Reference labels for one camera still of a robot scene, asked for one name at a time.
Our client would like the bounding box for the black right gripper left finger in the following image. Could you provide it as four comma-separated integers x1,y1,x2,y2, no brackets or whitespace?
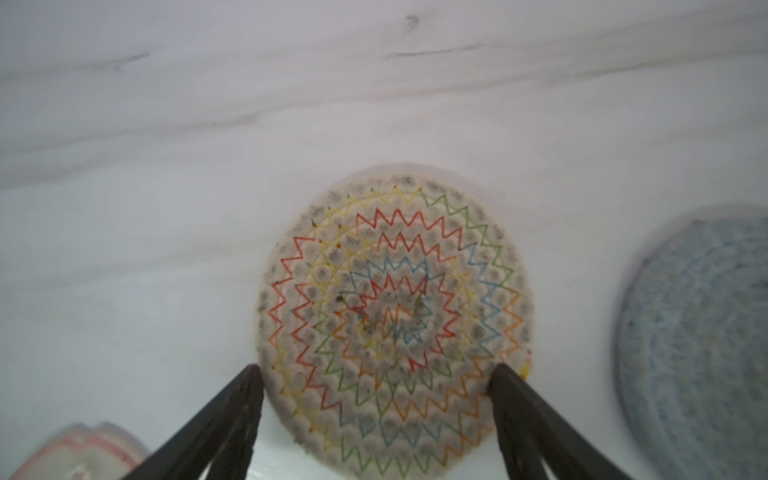
125,364,264,480

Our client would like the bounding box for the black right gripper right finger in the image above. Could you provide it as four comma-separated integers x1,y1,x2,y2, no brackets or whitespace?
487,364,630,480

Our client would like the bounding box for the pink flower coaster left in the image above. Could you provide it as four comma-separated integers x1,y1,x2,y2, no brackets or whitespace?
10,422,150,480

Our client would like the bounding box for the light blue woven coaster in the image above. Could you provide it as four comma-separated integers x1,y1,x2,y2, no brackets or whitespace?
616,217,767,479

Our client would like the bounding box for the multicolour zigzag woven coaster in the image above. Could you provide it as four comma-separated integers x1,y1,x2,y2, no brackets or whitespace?
256,174,534,479

